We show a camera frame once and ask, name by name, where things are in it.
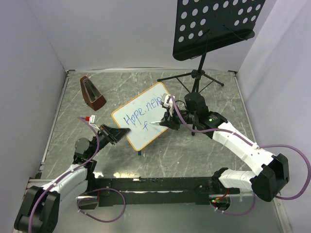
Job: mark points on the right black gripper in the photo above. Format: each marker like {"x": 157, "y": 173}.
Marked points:
{"x": 170, "y": 124}

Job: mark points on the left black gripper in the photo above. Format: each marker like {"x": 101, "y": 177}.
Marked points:
{"x": 115, "y": 134}

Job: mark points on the yellow framed whiteboard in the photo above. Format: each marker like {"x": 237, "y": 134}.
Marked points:
{"x": 140, "y": 114}

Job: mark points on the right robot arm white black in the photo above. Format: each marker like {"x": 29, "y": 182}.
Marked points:
{"x": 268, "y": 173}

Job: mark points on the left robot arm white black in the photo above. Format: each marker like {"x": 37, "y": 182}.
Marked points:
{"x": 41, "y": 206}

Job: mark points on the brown wooden metronome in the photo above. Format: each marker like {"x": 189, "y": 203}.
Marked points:
{"x": 92, "y": 96}

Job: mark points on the black music stand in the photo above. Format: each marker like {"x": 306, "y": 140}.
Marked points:
{"x": 206, "y": 25}

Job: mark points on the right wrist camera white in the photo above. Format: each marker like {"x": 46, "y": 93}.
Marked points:
{"x": 167, "y": 103}

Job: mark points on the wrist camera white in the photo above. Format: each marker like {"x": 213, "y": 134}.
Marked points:
{"x": 92, "y": 119}
{"x": 167, "y": 103}

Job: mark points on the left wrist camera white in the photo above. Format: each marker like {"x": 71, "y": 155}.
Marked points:
{"x": 92, "y": 119}

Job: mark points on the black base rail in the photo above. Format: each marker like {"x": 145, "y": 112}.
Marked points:
{"x": 196, "y": 190}

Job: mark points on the aluminium extrusion frame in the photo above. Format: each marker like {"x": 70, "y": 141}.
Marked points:
{"x": 36, "y": 99}

